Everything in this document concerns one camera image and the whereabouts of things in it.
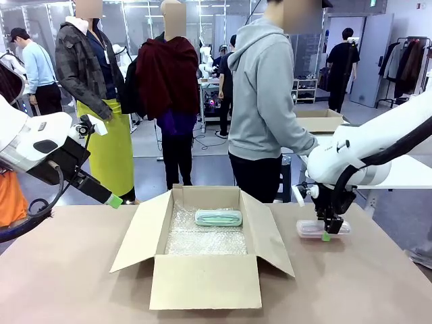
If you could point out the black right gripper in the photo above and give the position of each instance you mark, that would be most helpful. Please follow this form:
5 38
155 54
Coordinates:
347 202

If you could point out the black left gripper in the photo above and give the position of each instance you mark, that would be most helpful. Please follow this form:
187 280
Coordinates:
72 153

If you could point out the clear pink glasses case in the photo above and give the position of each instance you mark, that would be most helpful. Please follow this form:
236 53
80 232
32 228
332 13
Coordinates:
310 231

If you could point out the mint green glasses case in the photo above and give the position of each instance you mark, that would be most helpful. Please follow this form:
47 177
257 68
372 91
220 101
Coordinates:
218 217

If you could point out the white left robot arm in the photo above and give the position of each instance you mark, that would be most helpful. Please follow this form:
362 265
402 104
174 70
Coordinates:
20 135

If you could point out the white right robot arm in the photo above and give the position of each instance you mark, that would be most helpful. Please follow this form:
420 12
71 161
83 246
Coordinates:
337 158

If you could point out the person's right forearm grey sleeve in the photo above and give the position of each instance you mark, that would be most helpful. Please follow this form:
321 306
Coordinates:
300 140

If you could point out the orange cloth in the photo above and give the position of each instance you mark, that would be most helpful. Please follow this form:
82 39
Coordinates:
11 199

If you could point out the white table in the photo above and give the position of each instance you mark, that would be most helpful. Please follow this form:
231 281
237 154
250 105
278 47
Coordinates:
405 172

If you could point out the grey crumpled wrap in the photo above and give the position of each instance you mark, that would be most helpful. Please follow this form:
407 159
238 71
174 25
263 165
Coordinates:
422 254

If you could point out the small open cardboard box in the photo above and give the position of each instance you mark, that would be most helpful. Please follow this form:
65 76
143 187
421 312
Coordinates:
320 123

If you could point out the mannequin plaid jacket yellow skirt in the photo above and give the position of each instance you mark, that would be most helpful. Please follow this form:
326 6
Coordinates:
91 84

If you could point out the clear bubble wrap sheet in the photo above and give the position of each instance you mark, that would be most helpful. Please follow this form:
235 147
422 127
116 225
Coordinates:
202 239

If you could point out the mannequin dark red hoodie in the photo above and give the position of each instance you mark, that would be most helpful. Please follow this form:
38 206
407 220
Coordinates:
168 77

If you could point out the dark striped garment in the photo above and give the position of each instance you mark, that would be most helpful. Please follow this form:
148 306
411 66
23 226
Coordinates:
10 84

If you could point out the white shoe rack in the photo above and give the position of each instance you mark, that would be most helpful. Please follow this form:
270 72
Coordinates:
305 91

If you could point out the large open cardboard box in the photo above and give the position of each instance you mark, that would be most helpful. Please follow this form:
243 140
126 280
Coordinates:
206 280

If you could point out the person in grey hoodie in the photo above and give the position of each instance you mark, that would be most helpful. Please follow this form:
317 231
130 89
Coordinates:
260 101

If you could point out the person black shirt black pants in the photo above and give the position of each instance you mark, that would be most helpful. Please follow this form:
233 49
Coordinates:
342 67

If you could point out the person in black clothes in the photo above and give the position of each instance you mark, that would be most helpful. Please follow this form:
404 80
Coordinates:
225 84

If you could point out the grey open door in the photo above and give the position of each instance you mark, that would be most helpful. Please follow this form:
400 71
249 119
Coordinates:
371 60

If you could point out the clothes rack with coats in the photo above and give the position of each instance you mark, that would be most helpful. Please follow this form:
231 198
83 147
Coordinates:
408 67

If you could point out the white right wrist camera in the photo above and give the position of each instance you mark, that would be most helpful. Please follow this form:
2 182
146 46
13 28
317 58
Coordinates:
300 194

